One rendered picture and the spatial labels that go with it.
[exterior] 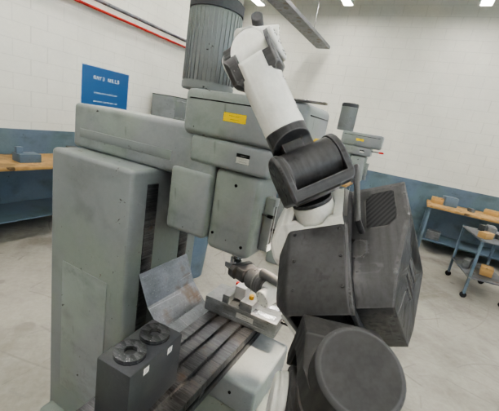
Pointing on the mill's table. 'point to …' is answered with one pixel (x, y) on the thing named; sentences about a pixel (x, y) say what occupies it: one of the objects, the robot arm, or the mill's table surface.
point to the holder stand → (138, 369)
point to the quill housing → (238, 212)
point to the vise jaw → (249, 303)
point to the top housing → (239, 117)
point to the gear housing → (231, 156)
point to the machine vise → (269, 326)
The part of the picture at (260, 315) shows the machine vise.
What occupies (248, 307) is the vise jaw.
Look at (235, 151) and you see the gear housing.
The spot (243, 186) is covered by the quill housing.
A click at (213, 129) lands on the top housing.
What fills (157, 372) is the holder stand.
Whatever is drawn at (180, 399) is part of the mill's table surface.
